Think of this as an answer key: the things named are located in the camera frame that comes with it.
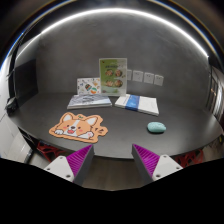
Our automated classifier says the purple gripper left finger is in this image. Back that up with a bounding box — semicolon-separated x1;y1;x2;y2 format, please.
45;145;94;186

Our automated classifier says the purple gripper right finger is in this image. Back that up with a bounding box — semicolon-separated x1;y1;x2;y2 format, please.
132;144;182;185

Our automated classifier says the teal computer mouse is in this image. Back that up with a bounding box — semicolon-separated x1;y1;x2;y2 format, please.
147;122;166;133

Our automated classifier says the corgi shaped mouse pad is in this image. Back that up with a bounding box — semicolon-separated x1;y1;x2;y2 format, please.
49;112;108;143

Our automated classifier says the red stool left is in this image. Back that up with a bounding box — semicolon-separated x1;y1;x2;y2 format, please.
37;141;64;162

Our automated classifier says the red stool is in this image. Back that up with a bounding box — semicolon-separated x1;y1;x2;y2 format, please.
37;141;64;162
174;149;204;168

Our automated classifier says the red stool right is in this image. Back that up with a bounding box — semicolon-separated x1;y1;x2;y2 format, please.
174;149;204;168

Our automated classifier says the white book blue band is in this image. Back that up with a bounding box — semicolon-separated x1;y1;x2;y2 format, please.
115;94;159;116

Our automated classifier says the grey patterned book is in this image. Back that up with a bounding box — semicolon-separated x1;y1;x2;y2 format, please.
67;94;112;109

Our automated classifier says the small illustrated card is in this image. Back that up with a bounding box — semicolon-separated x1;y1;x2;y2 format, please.
77;78;101;95

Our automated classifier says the green standing menu card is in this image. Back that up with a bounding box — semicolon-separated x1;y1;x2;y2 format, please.
99;58;127;96

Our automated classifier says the white wall socket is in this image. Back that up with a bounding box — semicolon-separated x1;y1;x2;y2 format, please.
127;69;132;80
144;72;154;84
154;75;164;86
133;70;143;82

